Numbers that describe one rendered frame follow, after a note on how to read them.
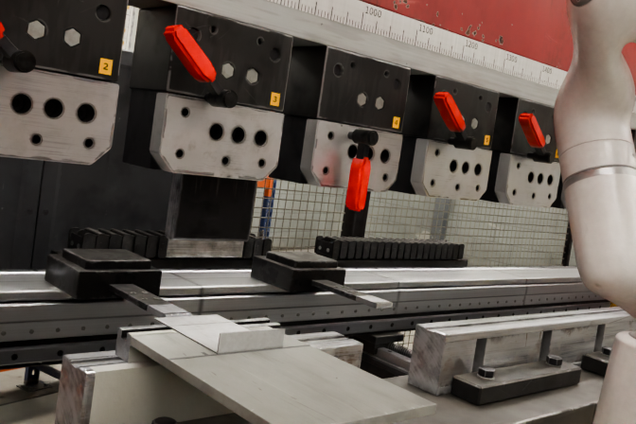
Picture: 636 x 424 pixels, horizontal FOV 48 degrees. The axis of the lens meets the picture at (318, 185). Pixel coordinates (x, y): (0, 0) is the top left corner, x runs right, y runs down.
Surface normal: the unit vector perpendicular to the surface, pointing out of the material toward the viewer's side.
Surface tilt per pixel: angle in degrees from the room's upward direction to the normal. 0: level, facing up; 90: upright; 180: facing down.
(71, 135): 90
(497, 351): 90
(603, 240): 76
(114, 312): 90
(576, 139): 82
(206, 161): 90
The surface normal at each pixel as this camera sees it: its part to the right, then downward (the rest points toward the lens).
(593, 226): -0.76, -0.23
